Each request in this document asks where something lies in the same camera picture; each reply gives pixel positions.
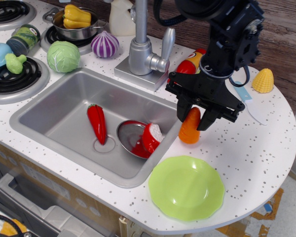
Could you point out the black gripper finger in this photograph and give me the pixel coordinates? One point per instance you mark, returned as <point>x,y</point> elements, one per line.
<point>208,118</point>
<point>184,105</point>

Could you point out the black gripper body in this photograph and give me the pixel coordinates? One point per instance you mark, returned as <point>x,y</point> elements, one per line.
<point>207,89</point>

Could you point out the orange toy carrot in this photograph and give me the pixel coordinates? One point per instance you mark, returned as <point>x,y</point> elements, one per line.
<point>188,132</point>

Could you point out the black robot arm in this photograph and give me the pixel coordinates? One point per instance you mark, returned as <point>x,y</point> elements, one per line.
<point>235,26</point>

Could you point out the light green plastic plate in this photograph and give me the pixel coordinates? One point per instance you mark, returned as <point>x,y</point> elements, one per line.
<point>186,188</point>

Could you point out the red toy ketchup bottle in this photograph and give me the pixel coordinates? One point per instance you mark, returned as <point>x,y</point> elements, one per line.
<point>191,64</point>

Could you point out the red toy apple half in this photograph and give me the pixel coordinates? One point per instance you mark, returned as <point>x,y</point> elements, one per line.
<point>152,137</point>

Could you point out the yellow toy corn piece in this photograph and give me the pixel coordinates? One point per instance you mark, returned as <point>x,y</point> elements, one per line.
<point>264,81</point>

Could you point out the silver toy faucet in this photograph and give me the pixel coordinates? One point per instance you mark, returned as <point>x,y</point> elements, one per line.
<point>143,67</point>

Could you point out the small silver metal bowl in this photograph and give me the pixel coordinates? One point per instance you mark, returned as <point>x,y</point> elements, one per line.
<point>130,133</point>

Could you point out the silver toy sink basin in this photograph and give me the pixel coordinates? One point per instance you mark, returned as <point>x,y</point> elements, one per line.
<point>57,118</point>

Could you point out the red toy chili pepper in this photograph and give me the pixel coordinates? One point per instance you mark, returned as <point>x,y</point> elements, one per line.
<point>97,119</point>

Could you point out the purple striped toy onion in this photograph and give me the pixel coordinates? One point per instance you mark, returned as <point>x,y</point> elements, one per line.
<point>105,45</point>

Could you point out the cream toy bottle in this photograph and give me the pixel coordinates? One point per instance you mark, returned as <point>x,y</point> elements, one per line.
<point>120,22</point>

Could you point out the green toy cabbage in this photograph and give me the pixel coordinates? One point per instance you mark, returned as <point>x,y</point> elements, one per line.
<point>63,57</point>

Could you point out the yellow toy bell pepper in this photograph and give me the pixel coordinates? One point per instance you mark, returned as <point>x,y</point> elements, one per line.
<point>75,18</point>

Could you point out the silver metal toy pot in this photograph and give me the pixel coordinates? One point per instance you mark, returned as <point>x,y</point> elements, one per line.
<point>55,17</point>

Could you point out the burner under pot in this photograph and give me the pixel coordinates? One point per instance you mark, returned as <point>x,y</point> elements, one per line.
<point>50,35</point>

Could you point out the green labelled toy can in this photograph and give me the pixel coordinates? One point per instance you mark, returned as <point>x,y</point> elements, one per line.
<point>24,39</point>

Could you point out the green toy broccoli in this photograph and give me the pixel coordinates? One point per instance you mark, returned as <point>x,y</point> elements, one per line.
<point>15,63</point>

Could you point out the rear left stove burner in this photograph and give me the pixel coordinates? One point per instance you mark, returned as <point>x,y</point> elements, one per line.
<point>15,13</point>

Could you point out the blue handled toy knife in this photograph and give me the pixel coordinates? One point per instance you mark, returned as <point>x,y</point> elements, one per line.
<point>250,103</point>

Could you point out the toy oven door handle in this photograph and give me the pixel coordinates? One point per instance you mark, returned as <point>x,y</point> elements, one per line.
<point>30,203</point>

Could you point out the yellow object with black cable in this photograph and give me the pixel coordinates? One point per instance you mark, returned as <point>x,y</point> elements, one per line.
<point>13,228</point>

